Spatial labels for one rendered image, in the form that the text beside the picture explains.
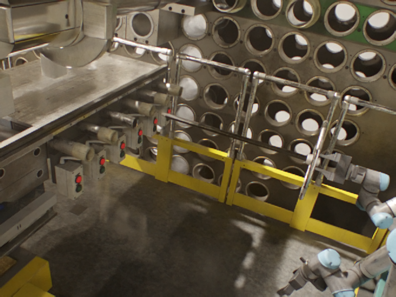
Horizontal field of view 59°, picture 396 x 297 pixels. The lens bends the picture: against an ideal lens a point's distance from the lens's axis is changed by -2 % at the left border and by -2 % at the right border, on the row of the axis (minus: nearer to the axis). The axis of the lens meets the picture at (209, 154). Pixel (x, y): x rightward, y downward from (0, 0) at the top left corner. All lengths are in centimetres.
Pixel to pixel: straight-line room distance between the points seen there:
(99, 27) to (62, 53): 22
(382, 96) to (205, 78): 147
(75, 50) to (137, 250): 137
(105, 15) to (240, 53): 208
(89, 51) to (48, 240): 144
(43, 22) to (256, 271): 177
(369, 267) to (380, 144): 184
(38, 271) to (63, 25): 85
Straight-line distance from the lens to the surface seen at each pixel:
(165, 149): 269
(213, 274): 221
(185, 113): 372
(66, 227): 247
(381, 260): 144
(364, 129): 315
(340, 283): 145
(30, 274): 146
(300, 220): 262
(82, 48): 127
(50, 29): 114
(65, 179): 165
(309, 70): 302
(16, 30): 105
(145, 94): 208
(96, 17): 116
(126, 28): 308
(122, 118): 177
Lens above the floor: 167
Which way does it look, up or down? 31 degrees down
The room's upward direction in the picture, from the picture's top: 9 degrees clockwise
